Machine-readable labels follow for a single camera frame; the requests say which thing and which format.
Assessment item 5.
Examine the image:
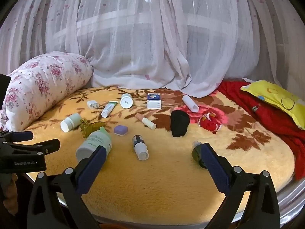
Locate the dark green small bottle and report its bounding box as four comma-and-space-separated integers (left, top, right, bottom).
191, 141, 207, 169

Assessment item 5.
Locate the black sock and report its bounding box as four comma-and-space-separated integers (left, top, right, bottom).
171, 110, 190, 138

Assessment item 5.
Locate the yellow floral plush blanket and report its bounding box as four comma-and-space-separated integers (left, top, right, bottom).
18, 86, 296, 226

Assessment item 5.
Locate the large green cap bottle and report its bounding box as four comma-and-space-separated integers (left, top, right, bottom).
76, 127, 112, 162

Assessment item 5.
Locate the white power adapter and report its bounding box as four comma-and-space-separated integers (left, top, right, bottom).
87, 100, 100, 109

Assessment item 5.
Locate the purple square eraser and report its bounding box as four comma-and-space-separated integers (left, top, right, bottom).
114, 125, 128, 136

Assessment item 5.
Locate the sheer white floral curtain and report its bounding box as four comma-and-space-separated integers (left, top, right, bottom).
1, 0, 304, 98

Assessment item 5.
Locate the white paper tube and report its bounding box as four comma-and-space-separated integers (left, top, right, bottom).
182, 95, 199, 113

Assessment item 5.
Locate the black white small bottle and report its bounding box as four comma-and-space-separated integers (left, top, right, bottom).
132, 135, 149, 161

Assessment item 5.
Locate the blue white medicine box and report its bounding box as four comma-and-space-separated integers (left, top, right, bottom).
146, 93, 161, 109

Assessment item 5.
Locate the small white pill bottle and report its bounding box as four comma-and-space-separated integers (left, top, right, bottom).
60, 113, 82, 133

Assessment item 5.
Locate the white green round bottle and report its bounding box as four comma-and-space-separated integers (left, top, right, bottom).
120, 93, 133, 109

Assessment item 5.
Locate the rolled pink floral quilt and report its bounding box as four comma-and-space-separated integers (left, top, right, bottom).
1, 51, 94, 131

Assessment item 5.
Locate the olive green hair claw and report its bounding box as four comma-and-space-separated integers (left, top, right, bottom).
80, 118, 105, 139

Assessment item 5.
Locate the yellow cartoon pillow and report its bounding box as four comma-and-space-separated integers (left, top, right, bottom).
240, 80, 304, 130

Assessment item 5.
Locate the red blanket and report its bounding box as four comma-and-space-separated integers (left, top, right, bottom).
217, 81, 304, 180

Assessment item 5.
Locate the pink white lip balm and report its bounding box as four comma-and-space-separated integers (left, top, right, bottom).
136, 113, 156, 130

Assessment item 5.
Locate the white green ointment tube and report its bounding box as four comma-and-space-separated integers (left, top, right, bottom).
101, 101, 117, 118

